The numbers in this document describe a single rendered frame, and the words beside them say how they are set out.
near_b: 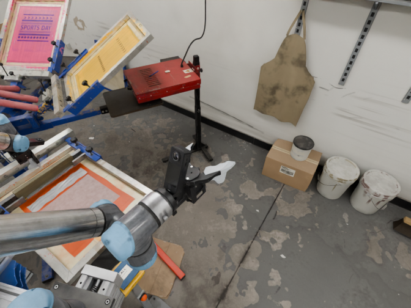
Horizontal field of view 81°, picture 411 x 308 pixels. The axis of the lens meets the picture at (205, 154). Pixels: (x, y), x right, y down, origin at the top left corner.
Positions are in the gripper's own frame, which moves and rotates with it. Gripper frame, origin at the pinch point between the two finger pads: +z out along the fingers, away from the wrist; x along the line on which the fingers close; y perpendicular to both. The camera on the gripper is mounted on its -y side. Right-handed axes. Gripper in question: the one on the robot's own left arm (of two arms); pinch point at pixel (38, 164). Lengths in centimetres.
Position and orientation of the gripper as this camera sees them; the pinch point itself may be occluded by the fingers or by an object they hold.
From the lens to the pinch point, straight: 167.7
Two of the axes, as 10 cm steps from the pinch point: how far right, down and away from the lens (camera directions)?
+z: 0.0, 6.9, 7.3
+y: -5.6, 6.0, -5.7
